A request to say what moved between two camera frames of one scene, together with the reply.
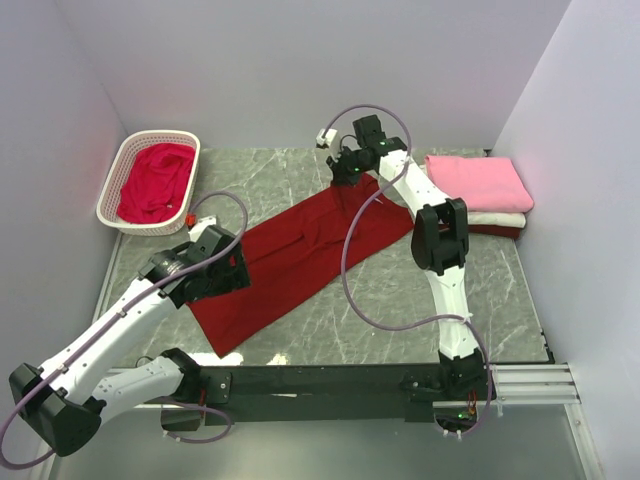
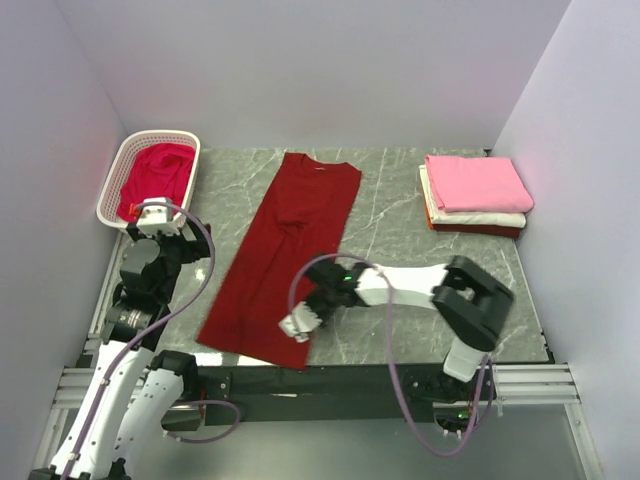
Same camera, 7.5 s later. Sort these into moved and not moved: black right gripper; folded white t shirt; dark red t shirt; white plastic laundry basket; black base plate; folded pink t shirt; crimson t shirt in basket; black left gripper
Moved: dark red t shirt; black right gripper; black left gripper
Not moved: white plastic laundry basket; folded pink t shirt; folded white t shirt; crimson t shirt in basket; black base plate
